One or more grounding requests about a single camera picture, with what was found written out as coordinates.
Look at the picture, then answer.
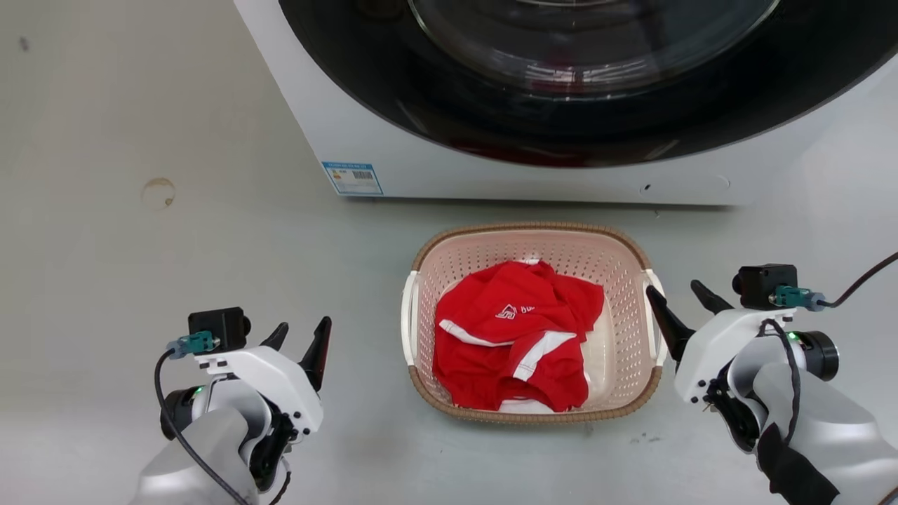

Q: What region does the black right camera cable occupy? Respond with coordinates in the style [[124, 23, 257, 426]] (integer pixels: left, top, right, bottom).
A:
[[769, 251, 898, 313]]

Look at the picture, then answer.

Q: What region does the white oval filter cover flap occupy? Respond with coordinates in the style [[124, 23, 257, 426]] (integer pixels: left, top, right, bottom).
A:
[[638, 174, 730, 197]]

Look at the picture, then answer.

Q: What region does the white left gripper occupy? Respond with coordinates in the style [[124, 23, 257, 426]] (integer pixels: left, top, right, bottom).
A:
[[195, 316, 333, 492]]

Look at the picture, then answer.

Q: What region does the pink perforated laundry basket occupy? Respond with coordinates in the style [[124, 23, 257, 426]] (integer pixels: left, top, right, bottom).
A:
[[401, 222, 668, 424]]

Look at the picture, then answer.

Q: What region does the red shirt with white stripes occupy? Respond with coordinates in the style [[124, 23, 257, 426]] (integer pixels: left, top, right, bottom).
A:
[[433, 260, 605, 412]]

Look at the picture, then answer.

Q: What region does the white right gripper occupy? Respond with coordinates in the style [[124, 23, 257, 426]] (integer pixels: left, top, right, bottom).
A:
[[645, 280, 798, 452]]

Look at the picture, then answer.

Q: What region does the blue energy label sticker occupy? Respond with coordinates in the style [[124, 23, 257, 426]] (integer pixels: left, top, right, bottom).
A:
[[322, 161, 384, 196]]

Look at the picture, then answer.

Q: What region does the black round glass washer door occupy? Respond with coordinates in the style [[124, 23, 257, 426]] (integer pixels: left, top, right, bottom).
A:
[[279, 0, 898, 168]]

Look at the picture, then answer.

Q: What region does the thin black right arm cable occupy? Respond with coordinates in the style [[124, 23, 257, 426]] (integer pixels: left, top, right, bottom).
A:
[[756, 318, 802, 450]]

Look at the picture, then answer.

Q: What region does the white front-load washing machine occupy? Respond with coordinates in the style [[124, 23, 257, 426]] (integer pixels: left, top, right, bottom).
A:
[[234, 0, 898, 206]]

